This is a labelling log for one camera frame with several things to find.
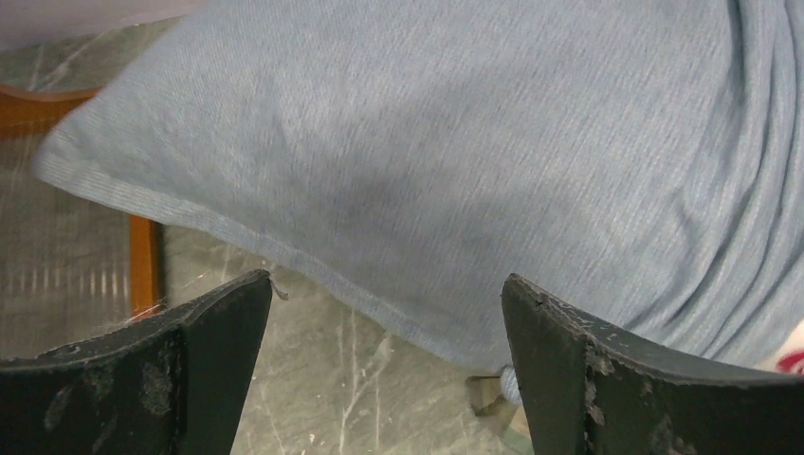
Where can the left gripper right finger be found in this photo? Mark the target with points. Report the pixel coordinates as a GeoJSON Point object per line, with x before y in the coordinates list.
{"type": "Point", "coordinates": [590, 387]}

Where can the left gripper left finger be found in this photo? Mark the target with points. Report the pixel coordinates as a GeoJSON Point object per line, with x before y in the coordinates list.
{"type": "Point", "coordinates": [172, 383]}

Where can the blue grey pillow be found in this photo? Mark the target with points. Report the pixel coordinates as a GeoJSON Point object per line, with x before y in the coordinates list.
{"type": "Point", "coordinates": [641, 160]}

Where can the white pillow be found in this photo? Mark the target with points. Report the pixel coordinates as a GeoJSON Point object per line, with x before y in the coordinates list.
{"type": "Point", "coordinates": [789, 358]}

